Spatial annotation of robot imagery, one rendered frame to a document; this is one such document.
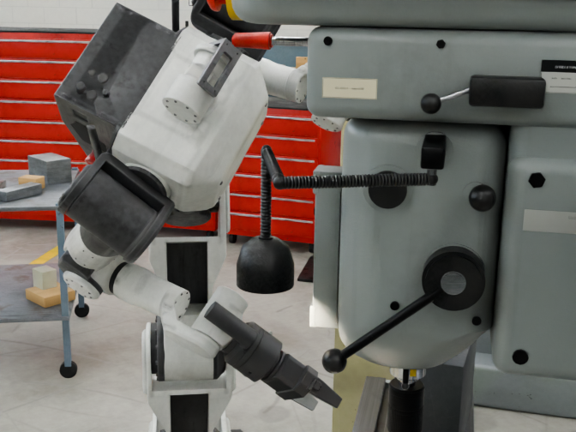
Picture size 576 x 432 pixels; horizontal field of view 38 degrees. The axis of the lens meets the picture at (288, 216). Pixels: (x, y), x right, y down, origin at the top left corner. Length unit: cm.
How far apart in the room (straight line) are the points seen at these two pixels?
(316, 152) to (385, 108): 473
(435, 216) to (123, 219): 54
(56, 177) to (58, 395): 105
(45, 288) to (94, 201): 291
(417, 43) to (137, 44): 64
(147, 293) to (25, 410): 238
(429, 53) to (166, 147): 57
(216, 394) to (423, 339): 91
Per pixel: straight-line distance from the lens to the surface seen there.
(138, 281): 159
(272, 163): 92
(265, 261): 102
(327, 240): 108
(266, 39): 116
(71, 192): 133
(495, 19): 92
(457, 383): 153
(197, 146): 137
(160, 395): 187
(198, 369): 182
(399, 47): 93
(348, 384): 310
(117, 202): 133
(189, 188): 137
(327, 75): 94
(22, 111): 642
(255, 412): 376
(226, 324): 148
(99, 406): 387
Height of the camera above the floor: 177
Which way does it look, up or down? 15 degrees down
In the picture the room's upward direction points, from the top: 1 degrees clockwise
